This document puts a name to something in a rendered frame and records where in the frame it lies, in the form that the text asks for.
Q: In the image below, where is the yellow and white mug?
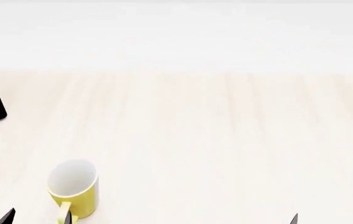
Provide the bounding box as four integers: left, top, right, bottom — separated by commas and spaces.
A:
46, 159, 99, 224

